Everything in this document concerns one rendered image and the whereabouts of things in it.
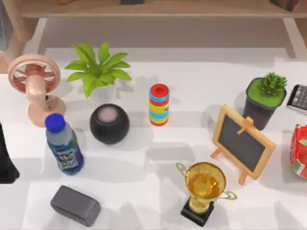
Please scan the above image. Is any stack of coloured rings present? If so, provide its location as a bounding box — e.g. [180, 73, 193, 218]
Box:
[149, 83, 170, 127]

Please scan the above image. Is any black round speaker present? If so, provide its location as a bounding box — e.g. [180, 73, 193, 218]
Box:
[89, 103, 130, 145]

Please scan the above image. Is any wooden framed blackboard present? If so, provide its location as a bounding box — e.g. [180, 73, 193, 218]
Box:
[210, 103, 276, 185]

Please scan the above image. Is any gold trophy on black base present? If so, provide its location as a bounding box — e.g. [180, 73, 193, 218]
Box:
[175, 162, 238, 227]

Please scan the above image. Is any pale wooden shelf unit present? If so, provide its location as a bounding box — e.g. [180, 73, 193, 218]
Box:
[0, 0, 307, 74]

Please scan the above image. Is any grey rounded box speaker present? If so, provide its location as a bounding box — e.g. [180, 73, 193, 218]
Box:
[50, 185, 102, 227]

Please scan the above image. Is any leafy plant in white pot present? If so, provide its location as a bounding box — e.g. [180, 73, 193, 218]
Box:
[64, 42, 132, 99]

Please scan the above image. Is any blue bottle with blue cap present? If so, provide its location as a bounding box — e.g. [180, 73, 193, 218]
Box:
[45, 113, 84, 175]

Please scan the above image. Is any red snack bag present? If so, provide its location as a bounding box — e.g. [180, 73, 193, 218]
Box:
[289, 124, 307, 179]

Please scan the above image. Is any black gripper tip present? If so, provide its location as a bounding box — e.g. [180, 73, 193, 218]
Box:
[0, 123, 20, 184]

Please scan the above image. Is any succulent in black pot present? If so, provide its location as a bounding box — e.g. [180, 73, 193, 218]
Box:
[242, 72, 288, 131]

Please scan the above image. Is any black calculator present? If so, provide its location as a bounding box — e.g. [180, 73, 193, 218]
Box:
[286, 84, 307, 112]

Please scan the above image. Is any pink desk fan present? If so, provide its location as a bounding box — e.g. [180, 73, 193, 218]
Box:
[7, 54, 66, 127]

